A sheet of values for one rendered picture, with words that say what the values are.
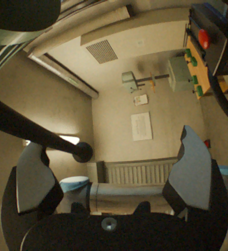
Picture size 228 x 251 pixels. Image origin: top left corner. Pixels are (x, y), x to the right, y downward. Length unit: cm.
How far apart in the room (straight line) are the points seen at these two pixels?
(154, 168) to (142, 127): 94
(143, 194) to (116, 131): 273
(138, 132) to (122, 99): 90
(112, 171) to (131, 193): 272
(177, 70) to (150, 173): 213
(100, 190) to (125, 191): 8
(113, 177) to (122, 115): 148
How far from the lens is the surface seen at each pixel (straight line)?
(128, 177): 306
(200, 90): 157
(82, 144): 20
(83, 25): 165
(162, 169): 295
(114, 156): 312
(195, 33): 29
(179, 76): 221
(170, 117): 300
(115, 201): 44
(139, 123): 298
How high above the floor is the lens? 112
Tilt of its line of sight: 20 degrees up
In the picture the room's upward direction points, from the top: 98 degrees counter-clockwise
